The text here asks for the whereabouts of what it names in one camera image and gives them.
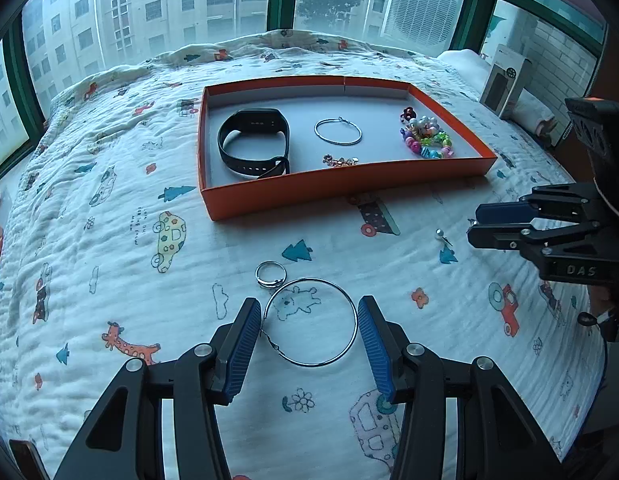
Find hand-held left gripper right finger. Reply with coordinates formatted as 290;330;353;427
356;295;564;480

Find white and black carton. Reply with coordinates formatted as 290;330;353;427
479;57;533;119

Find orange cardboard tray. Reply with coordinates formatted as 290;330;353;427
197;76;498;222

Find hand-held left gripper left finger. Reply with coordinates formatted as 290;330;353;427
54;297;263;480

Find thin silver chain bracelet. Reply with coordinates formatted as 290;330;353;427
321;153;361;168

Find silver hoop earring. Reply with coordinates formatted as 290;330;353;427
259;277;361;367

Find silver finger ring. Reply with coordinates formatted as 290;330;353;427
254;261;287;289

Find colourful bead bracelet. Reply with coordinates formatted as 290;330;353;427
399;105;455;160

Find black smart band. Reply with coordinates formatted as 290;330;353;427
218;108;292;180

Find white louvred outdoor unit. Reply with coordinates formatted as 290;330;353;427
380;0;465;46

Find cartoon printed white blanket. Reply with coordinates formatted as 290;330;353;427
0;29;608;480

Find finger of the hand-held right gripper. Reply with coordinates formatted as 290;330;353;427
475;183;601;226
466;217;605;261

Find black smartphone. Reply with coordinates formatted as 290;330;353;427
8;439;46;480

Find blue cartoon window sticker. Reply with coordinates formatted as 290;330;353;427
484;12;508;56

